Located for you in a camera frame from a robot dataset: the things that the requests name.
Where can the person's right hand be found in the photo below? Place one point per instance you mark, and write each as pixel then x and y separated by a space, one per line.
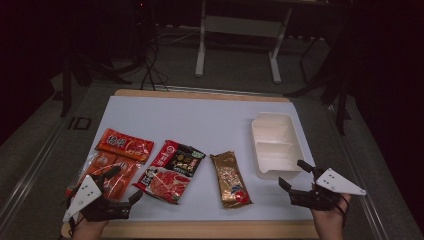
pixel 328 218

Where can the black metal stand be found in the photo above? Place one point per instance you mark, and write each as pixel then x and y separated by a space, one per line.
pixel 66 86
pixel 340 106

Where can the white paper sheet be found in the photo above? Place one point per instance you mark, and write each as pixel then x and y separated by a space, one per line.
pixel 200 123

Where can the orange food packet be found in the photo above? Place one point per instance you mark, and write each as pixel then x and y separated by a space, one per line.
pixel 123 145

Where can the person's left hand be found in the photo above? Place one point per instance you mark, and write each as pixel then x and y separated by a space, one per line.
pixel 88 230

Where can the gold snack packet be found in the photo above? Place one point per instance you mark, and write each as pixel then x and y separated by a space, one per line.
pixel 230 180

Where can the white metal desk frame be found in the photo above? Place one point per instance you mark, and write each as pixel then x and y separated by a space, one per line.
pixel 240 26

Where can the clear bag of orange sachets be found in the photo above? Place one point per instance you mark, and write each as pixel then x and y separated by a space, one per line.
pixel 124 175

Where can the wooden table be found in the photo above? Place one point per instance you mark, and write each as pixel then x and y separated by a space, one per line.
pixel 200 230

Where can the red and black food packet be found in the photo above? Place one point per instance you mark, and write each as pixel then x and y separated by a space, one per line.
pixel 173 173

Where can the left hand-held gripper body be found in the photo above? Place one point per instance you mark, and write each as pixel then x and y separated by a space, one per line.
pixel 87 195

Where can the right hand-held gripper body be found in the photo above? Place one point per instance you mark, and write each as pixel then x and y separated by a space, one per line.
pixel 333 185

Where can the white divided lunch box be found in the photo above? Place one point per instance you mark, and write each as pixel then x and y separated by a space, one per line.
pixel 273 146

